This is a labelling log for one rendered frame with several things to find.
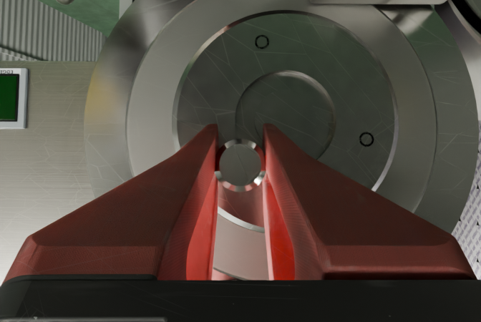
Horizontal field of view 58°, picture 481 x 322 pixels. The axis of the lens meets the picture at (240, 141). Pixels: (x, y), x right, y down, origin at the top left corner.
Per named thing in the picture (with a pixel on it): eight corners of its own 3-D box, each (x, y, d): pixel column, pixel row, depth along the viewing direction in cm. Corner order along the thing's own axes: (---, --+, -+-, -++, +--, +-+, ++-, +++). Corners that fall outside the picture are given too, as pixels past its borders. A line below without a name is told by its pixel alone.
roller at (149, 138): (454, -7, 16) (421, 307, 15) (326, 103, 42) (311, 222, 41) (149, -45, 16) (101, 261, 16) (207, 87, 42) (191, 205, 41)
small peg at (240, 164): (277, 174, 11) (230, 202, 11) (270, 174, 14) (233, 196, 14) (249, 128, 11) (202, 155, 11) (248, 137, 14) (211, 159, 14)
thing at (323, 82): (448, 116, 14) (290, 285, 14) (423, 122, 16) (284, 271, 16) (280, -38, 15) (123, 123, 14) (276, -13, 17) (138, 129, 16)
